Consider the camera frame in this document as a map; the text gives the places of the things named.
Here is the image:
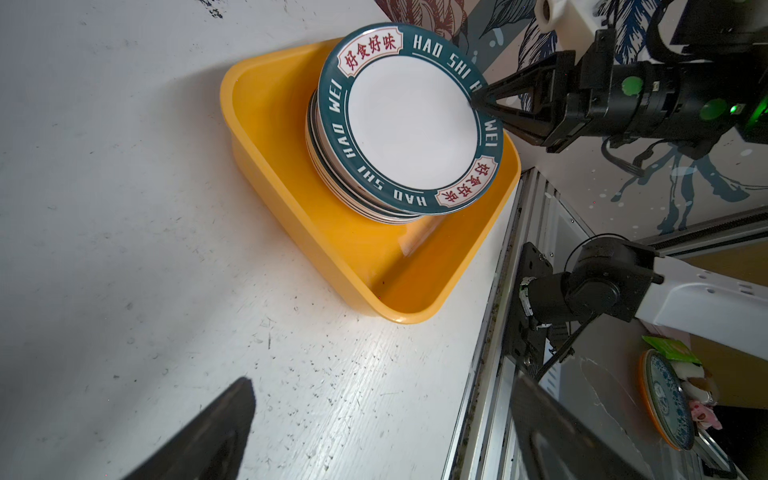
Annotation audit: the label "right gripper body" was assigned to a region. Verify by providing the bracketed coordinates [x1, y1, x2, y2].
[554, 27, 622, 150]

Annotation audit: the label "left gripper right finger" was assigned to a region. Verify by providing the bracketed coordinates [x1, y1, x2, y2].
[510, 374, 642, 480]

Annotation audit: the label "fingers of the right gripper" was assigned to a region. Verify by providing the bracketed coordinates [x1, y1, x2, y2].
[470, 50, 575, 147]

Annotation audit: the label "left gripper left fingers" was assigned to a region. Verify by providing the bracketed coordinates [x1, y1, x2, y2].
[127, 377, 256, 479]

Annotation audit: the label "dark green rim plate back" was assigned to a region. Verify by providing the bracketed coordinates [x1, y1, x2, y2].
[314, 23, 504, 217]

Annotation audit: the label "orange sunburst plate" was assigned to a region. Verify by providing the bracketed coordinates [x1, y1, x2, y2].
[304, 92, 421, 226]

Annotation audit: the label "yellow plastic bin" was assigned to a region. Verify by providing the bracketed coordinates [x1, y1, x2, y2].
[219, 40, 521, 324]

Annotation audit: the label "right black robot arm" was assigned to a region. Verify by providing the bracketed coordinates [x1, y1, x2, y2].
[472, 1, 767, 358]

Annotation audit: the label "blue patterned plate outside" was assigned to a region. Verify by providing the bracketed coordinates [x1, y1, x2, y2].
[638, 349, 697, 451]

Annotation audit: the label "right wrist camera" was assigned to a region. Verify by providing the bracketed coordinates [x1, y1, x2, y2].
[534, 0, 603, 61]

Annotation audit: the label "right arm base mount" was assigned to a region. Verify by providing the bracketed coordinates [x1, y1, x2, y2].
[502, 242, 552, 376]

